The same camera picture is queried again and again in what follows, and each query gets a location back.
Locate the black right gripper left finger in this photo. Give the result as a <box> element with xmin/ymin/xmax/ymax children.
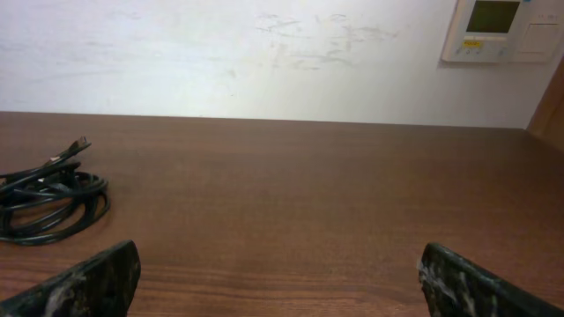
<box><xmin>1</xmin><ymin>240</ymin><xmax>141</xmax><ymax>317</ymax></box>

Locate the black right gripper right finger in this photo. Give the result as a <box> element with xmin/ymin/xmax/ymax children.
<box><xmin>418</xmin><ymin>243</ymin><xmax>563</xmax><ymax>317</ymax></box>

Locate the white wall control panel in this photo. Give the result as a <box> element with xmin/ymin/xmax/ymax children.
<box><xmin>441</xmin><ymin>0</ymin><xmax>563</xmax><ymax>63</ymax></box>

